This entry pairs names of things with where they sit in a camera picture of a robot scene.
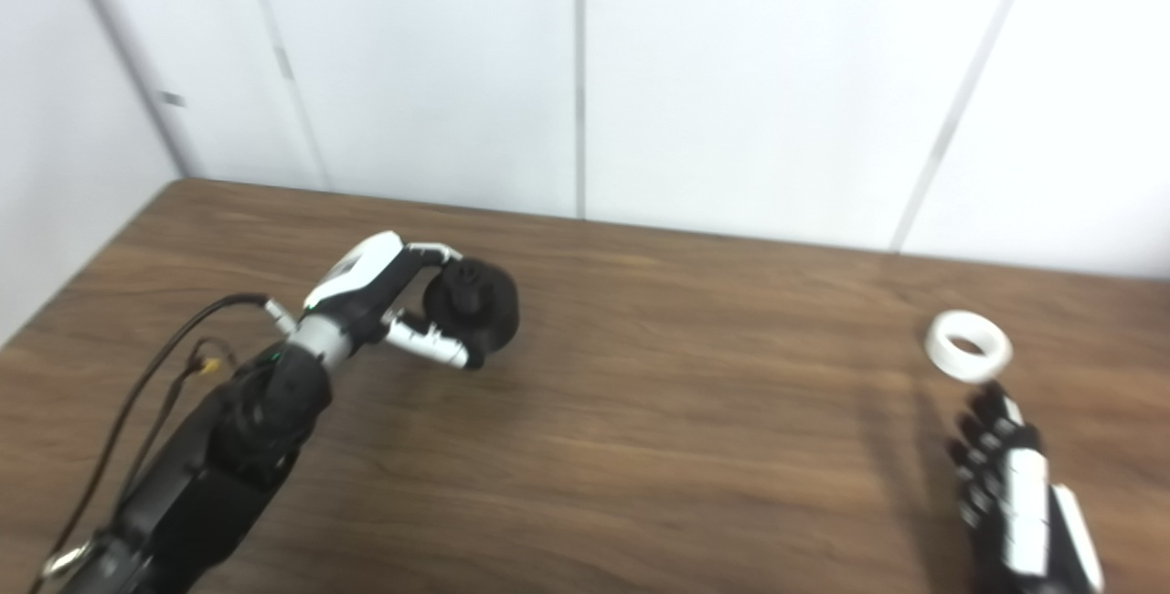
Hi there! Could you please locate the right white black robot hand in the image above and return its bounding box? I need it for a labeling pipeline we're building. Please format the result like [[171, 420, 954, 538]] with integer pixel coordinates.
[[946, 381, 1105, 594]]

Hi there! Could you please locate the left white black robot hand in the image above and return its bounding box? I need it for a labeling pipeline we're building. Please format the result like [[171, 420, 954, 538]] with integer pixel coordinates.
[[302, 230, 485, 371]]

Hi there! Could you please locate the round black stepped part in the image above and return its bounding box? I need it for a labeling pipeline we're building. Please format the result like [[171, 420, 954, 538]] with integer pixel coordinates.
[[422, 260, 521, 366]]

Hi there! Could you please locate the white plastic ring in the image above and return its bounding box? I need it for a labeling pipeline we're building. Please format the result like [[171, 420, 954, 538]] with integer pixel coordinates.
[[924, 309, 1014, 385]]

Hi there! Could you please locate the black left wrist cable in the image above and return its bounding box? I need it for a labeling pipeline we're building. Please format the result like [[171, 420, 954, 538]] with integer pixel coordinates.
[[27, 292, 298, 594]]

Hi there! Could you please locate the grey metal wall post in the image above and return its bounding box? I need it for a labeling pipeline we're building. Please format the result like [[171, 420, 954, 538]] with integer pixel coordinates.
[[59, 0, 197, 179]]

